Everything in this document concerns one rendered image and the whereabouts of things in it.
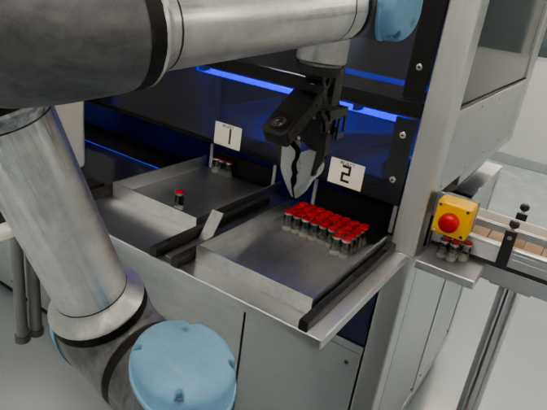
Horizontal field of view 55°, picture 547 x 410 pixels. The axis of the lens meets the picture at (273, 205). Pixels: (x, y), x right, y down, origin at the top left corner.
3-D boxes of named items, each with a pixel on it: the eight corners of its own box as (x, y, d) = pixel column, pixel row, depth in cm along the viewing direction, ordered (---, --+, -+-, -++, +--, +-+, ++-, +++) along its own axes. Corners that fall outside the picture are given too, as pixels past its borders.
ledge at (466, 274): (432, 246, 128) (435, 239, 127) (487, 266, 122) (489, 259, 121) (413, 267, 117) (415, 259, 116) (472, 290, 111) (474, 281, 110)
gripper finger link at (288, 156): (308, 190, 89) (317, 137, 86) (291, 198, 85) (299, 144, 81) (294, 185, 91) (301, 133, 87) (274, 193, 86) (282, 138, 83)
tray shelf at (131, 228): (190, 167, 156) (191, 161, 156) (416, 251, 124) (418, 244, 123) (48, 211, 118) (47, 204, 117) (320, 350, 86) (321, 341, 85)
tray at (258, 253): (286, 212, 130) (288, 199, 129) (383, 250, 118) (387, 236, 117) (194, 260, 103) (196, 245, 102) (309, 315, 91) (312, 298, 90)
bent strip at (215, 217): (210, 233, 115) (212, 208, 113) (221, 237, 113) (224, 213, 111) (164, 255, 104) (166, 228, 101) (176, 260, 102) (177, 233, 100)
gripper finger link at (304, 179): (325, 196, 88) (334, 143, 84) (307, 205, 83) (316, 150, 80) (309, 190, 89) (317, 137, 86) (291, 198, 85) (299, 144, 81)
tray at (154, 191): (204, 166, 153) (205, 154, 152) (279, 194, 141) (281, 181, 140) (112, 195, 126) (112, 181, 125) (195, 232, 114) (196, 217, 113)
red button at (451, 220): (439, 224, 111) (444, 207, 110) (458, 231, 109) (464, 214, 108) (434, 230, 108) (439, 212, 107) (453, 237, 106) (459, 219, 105)
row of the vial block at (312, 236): (285, 226, 123) (287, 207, 121) (354, 253, 114) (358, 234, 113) (280, 228, 121) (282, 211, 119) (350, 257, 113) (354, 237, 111)
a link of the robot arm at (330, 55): (335, 38, 72) (286, 28, 76) (330, 72, 74) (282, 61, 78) (359, 37, 78) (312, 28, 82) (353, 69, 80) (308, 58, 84)
